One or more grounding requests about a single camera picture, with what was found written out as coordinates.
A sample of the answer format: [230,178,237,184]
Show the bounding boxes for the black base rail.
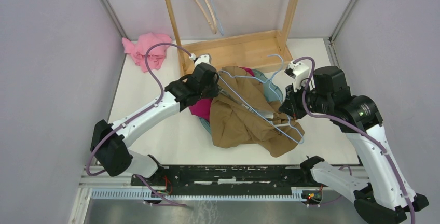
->
[145,165,320,197]

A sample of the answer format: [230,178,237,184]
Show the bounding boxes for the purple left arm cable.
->
[85,42,188,206]

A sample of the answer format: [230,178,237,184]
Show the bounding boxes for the beige wooden hanger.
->
[175,0,218,35]

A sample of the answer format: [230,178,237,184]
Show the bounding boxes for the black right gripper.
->
[279,79,333,120]

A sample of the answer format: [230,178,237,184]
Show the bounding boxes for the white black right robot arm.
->
[279,63,429,223]

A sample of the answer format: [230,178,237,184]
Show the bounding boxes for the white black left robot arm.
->
[90,62,219,186]

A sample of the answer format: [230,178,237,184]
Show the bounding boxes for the brown skirt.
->
[208,65,306,158]

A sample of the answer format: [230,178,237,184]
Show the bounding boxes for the pink crumpled cloth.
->
[122,33,173,73]

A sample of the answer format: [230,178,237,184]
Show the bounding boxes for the white slotted cable duct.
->
[91,188,308,202]

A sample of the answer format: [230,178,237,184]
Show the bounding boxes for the magenta cloth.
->
[189,66,264,122]

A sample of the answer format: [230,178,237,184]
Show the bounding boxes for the wooden clothes rack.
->
[164,0,299,72]

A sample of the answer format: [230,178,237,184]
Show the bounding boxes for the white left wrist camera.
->
[189,53,212,67]

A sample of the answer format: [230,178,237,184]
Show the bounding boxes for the teal plastic basket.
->
[190,67,284,135]

